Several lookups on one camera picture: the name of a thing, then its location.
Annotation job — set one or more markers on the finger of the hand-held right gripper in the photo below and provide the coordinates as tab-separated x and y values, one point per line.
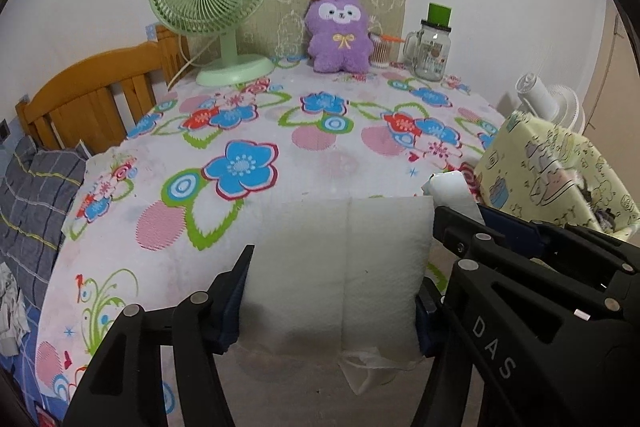
465	232
520	232

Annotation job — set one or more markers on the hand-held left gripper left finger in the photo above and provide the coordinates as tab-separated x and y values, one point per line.
232	312

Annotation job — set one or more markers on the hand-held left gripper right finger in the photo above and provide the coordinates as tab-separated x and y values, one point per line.
426	322

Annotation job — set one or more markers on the yellow patterned storage bag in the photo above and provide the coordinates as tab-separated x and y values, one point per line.
530	157

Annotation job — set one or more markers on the large white tissue pack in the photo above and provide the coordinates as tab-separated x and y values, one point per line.
325	267

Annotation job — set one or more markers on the white fan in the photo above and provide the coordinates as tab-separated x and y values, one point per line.
545	99

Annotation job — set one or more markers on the floral tablecloth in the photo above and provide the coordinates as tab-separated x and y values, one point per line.
320	147

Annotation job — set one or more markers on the glass jar with green lid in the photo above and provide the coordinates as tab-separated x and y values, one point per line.
432	57

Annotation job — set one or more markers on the cotton swab container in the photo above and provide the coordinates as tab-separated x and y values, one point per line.
382	54

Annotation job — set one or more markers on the blue bedsheet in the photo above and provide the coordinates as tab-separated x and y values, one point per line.
25	372

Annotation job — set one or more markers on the white crumpled cloth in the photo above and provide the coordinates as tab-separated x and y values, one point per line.
10	307

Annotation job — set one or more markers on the purple plush toy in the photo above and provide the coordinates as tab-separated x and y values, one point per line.
337	49

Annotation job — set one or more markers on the grey plaid pillow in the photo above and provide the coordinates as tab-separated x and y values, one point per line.
35	207

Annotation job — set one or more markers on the wooden bed headboard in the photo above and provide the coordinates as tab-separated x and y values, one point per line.
80	82

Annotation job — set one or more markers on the blue wall sticker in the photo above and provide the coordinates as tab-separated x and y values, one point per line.
151	31

